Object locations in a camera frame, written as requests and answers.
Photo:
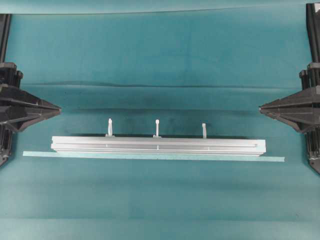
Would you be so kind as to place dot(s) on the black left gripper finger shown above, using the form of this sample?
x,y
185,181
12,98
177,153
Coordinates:
x,y
18,119
18,97

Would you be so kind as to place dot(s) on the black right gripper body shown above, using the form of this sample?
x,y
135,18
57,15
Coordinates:
x,y
310,78

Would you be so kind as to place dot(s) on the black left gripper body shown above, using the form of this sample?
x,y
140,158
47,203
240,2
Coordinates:
x,y
9,77

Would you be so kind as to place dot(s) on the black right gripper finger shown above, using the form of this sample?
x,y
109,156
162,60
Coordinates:
x,y
304,97
301,120

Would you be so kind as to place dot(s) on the large silver metal rail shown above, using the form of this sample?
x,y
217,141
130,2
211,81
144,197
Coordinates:
x,y
159,145

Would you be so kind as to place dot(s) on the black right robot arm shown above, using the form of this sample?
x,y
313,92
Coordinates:
x,y
313,31

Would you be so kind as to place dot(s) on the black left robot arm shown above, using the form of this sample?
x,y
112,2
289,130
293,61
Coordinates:
x,y
6,136

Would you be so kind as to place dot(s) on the white cable tie left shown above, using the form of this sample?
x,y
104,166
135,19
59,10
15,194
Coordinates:
x,y
109,128

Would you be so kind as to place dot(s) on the white cable tie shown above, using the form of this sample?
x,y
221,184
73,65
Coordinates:
x,y
204,131
157,123
109,128

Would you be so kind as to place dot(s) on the white cable tie right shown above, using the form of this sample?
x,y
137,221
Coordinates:
x,y
204,131

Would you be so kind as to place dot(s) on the white cable tie middle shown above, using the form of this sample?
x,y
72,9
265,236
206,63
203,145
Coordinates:
x,y
157,123

